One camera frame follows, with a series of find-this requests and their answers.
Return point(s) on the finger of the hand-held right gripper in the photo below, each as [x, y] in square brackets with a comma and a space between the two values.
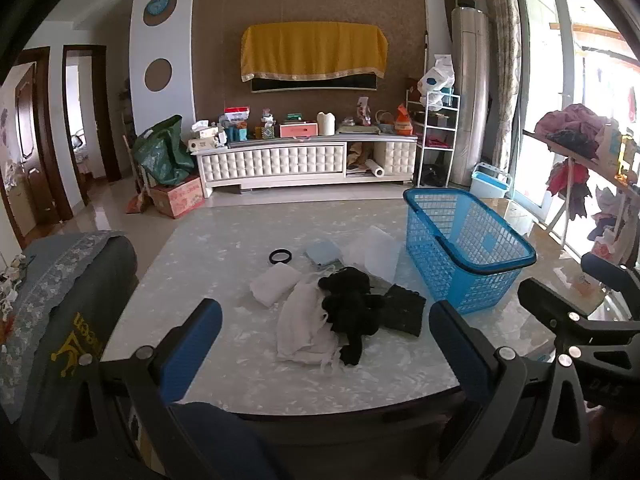
[610, 270]
[550, 300]

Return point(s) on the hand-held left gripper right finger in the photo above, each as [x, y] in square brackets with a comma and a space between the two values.
[460, 355]

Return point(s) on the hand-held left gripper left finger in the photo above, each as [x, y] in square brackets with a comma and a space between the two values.
[192, 345]

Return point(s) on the blue plastic basket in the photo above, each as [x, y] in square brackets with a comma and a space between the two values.
[505, 262]

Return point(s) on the black lace cloth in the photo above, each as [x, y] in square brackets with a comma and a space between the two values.
[402, 310]

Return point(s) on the white cloth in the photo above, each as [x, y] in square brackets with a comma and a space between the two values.
[272, 285]

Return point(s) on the white garment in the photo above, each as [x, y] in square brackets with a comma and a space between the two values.
[300, 325]

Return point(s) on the black fluffy garment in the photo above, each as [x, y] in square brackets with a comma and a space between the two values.
[350, 305]

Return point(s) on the light blue cloth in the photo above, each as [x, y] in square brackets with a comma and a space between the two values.
[322, 252]

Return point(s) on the hanging red dark clothes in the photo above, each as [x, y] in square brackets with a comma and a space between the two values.
[570, 185]

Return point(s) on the wooden drying rack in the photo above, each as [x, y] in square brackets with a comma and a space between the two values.
[575, 152]

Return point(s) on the white translucent plastic bag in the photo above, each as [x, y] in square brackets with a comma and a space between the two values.
[375, 255]

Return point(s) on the blue white mop bucket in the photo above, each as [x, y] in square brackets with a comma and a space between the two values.
[490, 182]

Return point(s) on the grey covered chair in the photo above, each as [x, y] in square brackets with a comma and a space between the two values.
[75, 285]

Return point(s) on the cardboard box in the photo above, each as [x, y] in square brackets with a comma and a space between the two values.
[175, 197]

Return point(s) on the pile of pink dark clothes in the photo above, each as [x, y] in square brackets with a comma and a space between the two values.
[570, 125]

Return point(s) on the green bag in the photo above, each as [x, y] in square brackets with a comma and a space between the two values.
[160, 155]

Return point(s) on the white television cabinet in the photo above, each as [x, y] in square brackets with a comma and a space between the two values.
[270, 162]

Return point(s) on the white metal shelf rack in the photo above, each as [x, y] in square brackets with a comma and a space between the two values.
[432, 140]

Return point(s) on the paper roll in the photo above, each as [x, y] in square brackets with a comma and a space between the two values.
[375, 169]

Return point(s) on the tissue box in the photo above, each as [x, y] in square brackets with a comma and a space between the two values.
[202, 135]

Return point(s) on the standing air conditioner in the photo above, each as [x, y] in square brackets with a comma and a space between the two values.
[470, 95]

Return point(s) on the orange bag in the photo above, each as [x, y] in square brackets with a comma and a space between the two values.
[405, 120]

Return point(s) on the patterned curtain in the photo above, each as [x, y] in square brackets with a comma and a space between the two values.
[505, 60]

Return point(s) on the red white box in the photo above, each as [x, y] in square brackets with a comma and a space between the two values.
[236, 112]

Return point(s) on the pink storage box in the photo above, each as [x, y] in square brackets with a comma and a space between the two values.
[298, 130]

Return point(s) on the white plastic bags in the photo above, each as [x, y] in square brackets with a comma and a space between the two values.
[435, 80]

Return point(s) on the brown wooden door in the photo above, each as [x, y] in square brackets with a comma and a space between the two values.
[42, 135]

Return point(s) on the yellow cloth cover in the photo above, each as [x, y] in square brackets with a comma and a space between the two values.
[310, 50]

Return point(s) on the brown door frame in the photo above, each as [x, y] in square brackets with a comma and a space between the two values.
[102, 110]

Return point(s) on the round brown wall decor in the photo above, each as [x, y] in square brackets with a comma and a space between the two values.
[158, 74]

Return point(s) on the round blue wall decor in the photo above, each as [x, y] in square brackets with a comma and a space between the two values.
[160, 8]

